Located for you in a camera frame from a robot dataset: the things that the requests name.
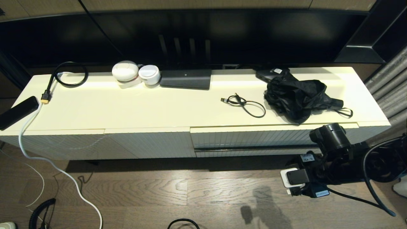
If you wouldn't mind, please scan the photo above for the black coiled cable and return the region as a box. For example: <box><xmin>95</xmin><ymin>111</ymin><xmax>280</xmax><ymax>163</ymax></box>
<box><xmin>29</xmin><ymin>198</ymin><xmax>57</xmax><ymax>229</ymax></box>

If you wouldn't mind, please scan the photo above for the small black box with sticker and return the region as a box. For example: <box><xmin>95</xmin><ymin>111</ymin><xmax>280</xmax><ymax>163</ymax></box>
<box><xmin>256</xmin><ymin>67</ymin><xmax>284</xmax><ymax>83</ymax></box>

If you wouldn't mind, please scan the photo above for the black flat screen TV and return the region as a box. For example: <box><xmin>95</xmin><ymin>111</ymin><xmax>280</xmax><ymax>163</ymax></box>
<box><xmin>0</xmin><ymin>10</ymin><xmax>369</xmax><ymax>68</ymax></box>

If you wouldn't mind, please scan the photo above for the white flat device base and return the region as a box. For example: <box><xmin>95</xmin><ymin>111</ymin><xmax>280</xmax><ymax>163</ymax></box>
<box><xmin>118</xmin><ymin>77</ymin><xmax>142</xmax><ymax>89</ymax></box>

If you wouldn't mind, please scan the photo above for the white cabinet drawer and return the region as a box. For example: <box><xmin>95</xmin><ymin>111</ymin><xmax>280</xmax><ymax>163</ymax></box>
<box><xmin>190</xmin><ymin>123</ymin><xmax>359</xmax><ymax>158</ymax></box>

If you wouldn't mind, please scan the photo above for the short black USB cable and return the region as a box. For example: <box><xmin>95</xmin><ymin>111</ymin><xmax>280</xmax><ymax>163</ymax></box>
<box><xmin>220</xmin><ymin>93</ymin><xmax>266</xmax><ymax>118</ymax></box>

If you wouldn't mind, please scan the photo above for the large white round device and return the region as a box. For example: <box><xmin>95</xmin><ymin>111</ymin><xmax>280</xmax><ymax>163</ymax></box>
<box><xmin>112</xmin><ymin>60</ymin><xmax>139</xmax><ymax>83</ymax></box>

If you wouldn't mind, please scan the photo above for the thin white cable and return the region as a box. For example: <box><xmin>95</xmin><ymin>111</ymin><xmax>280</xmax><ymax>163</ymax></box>
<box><xmin>0</xmin><ymin>149</ymin><xmax>45</xmax><ymax>208</ymax></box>

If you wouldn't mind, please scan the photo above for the black cable with yellow plug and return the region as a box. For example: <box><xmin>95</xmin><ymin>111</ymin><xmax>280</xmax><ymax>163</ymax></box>
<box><xmin>41</xmin><ymin>61</ymin><xmax>89</xmax><ymax>104</ymax></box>

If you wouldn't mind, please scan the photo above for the small white round device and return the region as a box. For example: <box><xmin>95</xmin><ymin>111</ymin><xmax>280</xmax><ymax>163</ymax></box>
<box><xmin>138</xmin><ymin>65</ymin><xmax>161</xmax><ymax>85</ymax></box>

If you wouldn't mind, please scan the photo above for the long black rectangular device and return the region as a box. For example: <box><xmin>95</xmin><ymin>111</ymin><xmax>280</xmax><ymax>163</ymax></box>
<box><xmin>0</xmin><ymin>96</ymin><xmax>39</xmax><ymax>131</ymax></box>

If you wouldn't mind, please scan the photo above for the black umbrella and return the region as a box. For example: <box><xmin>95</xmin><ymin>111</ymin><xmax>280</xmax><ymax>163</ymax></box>
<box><xmin>264</xmin><ymin>69</ymin><xmax>353</xmax><ymax>125</ymax></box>

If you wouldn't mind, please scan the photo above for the flat black set-top box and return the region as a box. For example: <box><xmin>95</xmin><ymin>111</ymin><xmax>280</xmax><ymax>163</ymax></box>
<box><xmin>160</xmin><ymin>69</ymin><xmax>212</xmax><ymax>90</ymax></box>

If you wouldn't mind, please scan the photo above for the black wall shelf frame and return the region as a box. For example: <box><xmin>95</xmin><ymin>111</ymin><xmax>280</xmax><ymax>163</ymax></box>
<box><xmin>334</xmin><ymin>0</ymin><xmax>407</xmax><ymax>63</ymax></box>

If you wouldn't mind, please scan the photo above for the white cream TV cabinet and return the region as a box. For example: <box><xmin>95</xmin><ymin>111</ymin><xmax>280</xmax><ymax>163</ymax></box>
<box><xmin>0</xmin><ymin>66</ymin><xmax>391</xmax><ymax>160</ymax></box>

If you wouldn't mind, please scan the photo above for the black looped floor cable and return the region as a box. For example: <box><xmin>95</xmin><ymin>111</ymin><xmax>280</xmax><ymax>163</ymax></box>
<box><xmin>167</xmin><ymin>218</ymin><xmax>200</xmax><ymax>229</ymax></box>

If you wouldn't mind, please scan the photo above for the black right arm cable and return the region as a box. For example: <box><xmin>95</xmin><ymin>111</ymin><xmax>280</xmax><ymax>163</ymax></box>
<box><xmin>324</xmin><ymin>135</ymin><xmax>407</xmax><ymax>217</ymax></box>

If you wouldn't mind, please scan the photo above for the thick white power cable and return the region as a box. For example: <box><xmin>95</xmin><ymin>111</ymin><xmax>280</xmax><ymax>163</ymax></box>
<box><xmin>18</xmin><ymin>72</ymin><xmax>103</xmax><ymax>229</ymax></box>

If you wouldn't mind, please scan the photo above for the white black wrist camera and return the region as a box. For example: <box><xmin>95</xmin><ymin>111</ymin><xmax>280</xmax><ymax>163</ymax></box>
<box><xmin>280</xmin><ymin>168</ymin><xmax>311</xmax><ymax>188</ymax></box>

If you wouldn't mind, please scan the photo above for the grey curtain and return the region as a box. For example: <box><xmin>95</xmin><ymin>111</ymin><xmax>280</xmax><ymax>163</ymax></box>
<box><xmin>362</xmin><ymin>45</ymin><xmax>407</xmax><ymax>198</ymax></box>

